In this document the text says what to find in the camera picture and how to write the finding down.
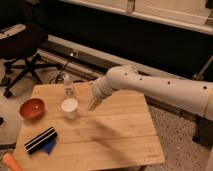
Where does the black cable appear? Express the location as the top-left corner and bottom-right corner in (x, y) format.
(49, 53), (76, 85)

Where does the clear plastic bottle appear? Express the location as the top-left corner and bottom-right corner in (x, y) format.
(63, 75), (73, 97)

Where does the orange cylinder object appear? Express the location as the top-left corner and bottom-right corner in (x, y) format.
(3, 153), (22, 171)

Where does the white paper cup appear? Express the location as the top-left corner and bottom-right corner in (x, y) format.
(61, 98), (78, 119)

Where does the blue cloth piece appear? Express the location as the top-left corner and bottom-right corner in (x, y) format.
(41, 139), (56, 155)

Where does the red bowl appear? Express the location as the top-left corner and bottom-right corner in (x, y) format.
(19, 98), (45, 121)

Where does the black office chair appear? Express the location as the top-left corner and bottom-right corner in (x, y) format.
(0, 0), (64, 100)

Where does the wooden folding table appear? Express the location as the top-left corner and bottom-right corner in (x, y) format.
(14, 83), (165, 171)

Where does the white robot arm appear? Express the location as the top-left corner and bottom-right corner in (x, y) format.
(88, 65), (213, 121)

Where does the black striped eraser block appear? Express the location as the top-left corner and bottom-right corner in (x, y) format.
(24, 127), (57, 155)

